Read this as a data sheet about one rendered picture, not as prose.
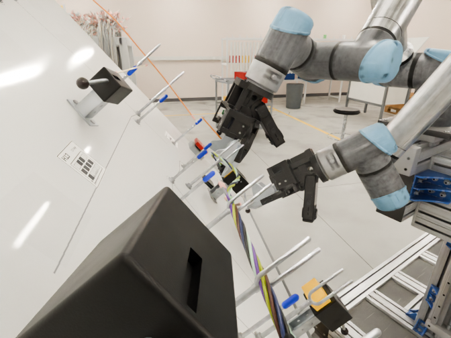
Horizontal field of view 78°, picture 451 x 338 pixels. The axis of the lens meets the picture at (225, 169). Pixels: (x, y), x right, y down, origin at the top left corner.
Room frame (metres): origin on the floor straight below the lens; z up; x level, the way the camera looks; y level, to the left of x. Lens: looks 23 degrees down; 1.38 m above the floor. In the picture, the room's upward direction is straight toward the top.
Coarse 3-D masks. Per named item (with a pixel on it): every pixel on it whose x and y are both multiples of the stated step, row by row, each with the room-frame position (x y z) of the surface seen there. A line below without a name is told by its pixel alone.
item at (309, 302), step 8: (336, 272) 0.27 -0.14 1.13; (328, 280) 0.27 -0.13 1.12; (352, 280) 0.26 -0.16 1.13; (328, 296) 0.26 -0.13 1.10; (304, 304) 0.26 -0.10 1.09; (320, 304) 0.26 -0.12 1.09; (296, 312) 0.26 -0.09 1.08; (288, 320) 0.25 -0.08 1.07; (272, 328) 0.25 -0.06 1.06; (256, 336) 0.25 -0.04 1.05; (264, 336) 0.25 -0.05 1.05
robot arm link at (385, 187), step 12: (384, 168) 0.55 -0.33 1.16; (372, 180) 0.55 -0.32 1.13; (384, 180) 0.54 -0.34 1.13; (396, 180) 0.54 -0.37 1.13; (372, 192) 0.56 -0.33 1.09; (384, 192) 0.54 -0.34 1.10; (396, 192) 0.53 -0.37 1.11; (408, 192) 0.55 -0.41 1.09; (384, 204) 0.54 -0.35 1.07; (396, 204) 0.53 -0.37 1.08
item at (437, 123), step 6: (450, 108) 0.89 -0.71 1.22; (444, 114) 0.89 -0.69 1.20; (450, 114) 0.89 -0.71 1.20; (438, 120) 0.88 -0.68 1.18; (444, 120) 0.88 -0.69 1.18; (450, 120) 0.88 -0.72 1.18; (432, 126) 0.88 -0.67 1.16; (438, 126) 0.88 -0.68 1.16; (444, 126) 0.88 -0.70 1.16; (450, 126) 0.89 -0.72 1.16
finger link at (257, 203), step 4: (256, 184) 0.64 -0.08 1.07; (252, 188) 0.64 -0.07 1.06; (256, 188) 0.63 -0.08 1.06; (260, 188) 0.63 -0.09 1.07; (268, 188) 0.62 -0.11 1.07; (272, 188) 0.62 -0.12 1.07; (252, 192) 0.64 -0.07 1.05; (256, 192) 0.63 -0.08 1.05; (264, 192) 0.62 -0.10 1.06; (268, 192) 0.62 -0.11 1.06; (272, 192) 0.61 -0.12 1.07; (260, 196) 0.62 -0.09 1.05; (264, 196) 0.62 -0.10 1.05; (256, 200) 0.62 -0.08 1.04; (252, 204) 0.63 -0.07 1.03; (256, 204) 0.62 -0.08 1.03; (260, 204) 0.61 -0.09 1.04; (252, 208) 0.63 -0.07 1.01; (256, 208) 0.62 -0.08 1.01
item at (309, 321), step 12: (324, 288) 0.36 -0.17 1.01; (336, 300) 0.33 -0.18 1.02; (312, 312) 0.36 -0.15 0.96; (324, 312) 0.33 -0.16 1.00; (336, 312) 0.33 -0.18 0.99; (348, 312) 0.34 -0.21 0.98; (288, 324) 0.35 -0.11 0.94; (300, 324) 0.35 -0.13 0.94; (312, 324) 0.34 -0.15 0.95; (324, 324) 0.33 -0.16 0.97; (336, 324) 0.33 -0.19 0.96
